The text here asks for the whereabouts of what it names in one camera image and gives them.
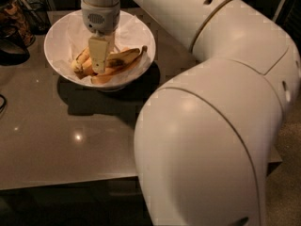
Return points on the orange banana middle left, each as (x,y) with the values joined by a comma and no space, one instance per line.
(87,67)

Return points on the patterned brown jar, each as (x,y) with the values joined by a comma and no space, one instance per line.
(12,13)

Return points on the black wire basket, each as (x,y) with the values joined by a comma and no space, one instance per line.
(12,48)

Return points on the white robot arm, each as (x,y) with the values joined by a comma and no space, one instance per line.
(202,140)

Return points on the black wire holder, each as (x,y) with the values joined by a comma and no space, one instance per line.
(37,17)

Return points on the white bowl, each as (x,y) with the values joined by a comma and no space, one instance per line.
(62,38)

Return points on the yellow banana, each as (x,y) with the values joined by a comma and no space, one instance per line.
(122,58)
(81,58)

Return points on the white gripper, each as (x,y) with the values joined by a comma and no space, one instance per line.
(101,19)

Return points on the long orange banana front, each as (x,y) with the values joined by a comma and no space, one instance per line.
(109,73)

